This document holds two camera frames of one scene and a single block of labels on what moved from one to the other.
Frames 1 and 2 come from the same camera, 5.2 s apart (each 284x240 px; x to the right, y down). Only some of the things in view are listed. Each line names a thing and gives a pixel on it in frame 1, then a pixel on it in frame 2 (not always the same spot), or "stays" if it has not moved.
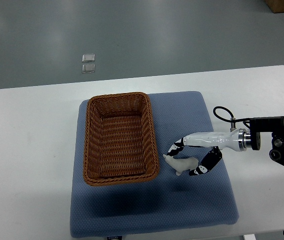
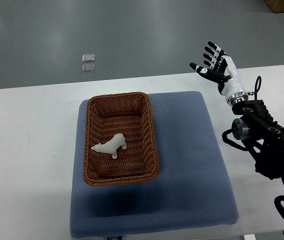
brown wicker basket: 119,143 stays
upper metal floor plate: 88,57 stays
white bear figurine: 180,165 to 111,146
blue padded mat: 168,200 stays
